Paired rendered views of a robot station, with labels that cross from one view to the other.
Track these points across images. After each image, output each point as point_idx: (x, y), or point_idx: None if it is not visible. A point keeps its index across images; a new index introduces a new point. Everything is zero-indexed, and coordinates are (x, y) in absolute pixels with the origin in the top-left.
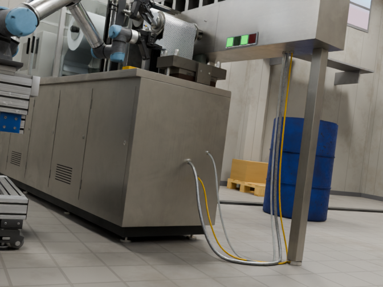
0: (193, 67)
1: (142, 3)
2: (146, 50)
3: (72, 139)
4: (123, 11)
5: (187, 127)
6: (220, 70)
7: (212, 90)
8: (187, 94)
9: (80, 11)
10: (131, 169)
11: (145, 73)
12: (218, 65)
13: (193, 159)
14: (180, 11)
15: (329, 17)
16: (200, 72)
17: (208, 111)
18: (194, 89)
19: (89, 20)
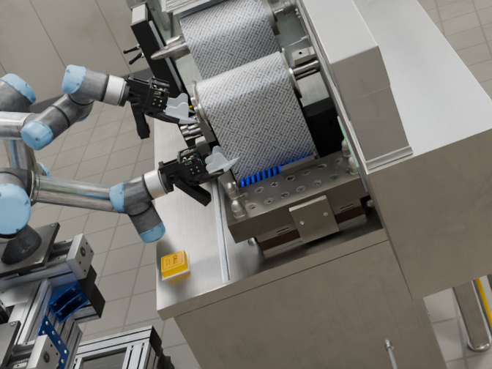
0: (285, 219)
1: (142, 111)
2: (195, 195)
3: None
4: (154, 58)
5: (316, 332)
6: (356, 184)
7: (342, 250)
8: (286, 288)
9: (47, 199)
10: None
11: (176, 308)
12: (351, 168)
13: (361, 368)
14: None
15: (441, 233)
16: (302, 225)
17: (352, 286)
18: (296, 273)
19: (72, 195)
